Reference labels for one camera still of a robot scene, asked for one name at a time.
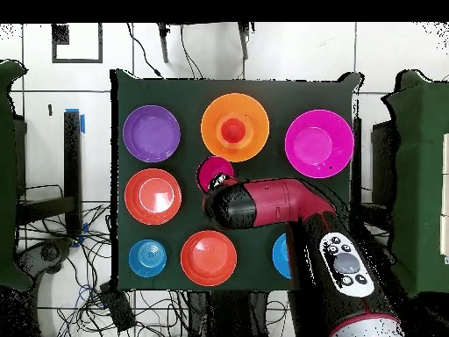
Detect black square floor frame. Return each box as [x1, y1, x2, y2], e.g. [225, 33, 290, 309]
[51, 23, 103, 65]

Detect black cable with plug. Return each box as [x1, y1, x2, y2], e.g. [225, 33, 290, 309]
[125, 23, 165, 79]

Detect green cloth covered table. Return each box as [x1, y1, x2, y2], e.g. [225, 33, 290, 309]
[381, 68, 449, 298]
[0, 58, 34, 292]

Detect large pink bowl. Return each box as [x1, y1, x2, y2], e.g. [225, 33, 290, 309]
[284, 109, 355, 179]

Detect dark green tablecloth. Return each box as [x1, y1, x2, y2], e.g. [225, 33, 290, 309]
[109, 68, 362, 295]

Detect small magenta bowl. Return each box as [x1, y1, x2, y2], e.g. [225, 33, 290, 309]
[195, 155, 235, 193]

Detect orange cup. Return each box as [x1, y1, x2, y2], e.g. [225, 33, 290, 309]
[220, 118, 247, 145]

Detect large yellow-orange bowl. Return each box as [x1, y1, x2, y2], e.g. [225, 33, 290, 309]
[200, 92, 271, 163]

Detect wide red-orange bowl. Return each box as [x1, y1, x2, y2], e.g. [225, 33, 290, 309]
[125, 168, 182, 226]
[180, 230, 239, 288]

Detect black floor power box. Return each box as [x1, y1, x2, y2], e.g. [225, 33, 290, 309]
[98, 280, 137, 333]

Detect wide purple bowl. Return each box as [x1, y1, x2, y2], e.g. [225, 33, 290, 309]
[122, 104, 182, 163]

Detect grey stand leg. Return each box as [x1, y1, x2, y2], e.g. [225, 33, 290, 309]
[237, 22, 251, 61]
[156, 23, 170, 64]

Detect blue tape strip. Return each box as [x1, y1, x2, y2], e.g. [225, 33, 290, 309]
[64, 108, 86, 134]

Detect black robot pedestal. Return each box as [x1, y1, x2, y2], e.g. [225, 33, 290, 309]
[187, 290, 270, 337]

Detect black metal stand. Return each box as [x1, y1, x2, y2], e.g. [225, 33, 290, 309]
[350, 117, 392, 234]
[17, 110, 83, 238]

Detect large blue bowl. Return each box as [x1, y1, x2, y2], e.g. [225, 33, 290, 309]
[272, 233, 292, 281]

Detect tangled floor cables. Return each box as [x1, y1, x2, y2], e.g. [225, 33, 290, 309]
[20, 203, 190, 337]

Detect small light blue bowl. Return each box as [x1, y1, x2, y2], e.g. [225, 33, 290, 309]
[127, 239, 168, 279]

